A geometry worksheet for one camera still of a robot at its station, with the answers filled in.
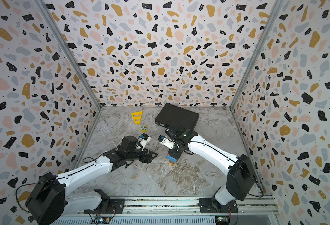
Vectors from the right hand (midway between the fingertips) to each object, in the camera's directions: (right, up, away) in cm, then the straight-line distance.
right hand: (173, 151), depth 81 cm
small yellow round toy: (-22, +11, +25) cm, 36 cm away
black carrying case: (-2, +24, +33) cm, 41 cm away
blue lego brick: (-2, -5, +2) cm, 5 cm away
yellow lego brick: (-1, -10, +8) cm, 13 cm away
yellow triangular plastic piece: (-30, +21, +33) cm, 49 cm away
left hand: (-12, 0, +1) cm, 12 cm away
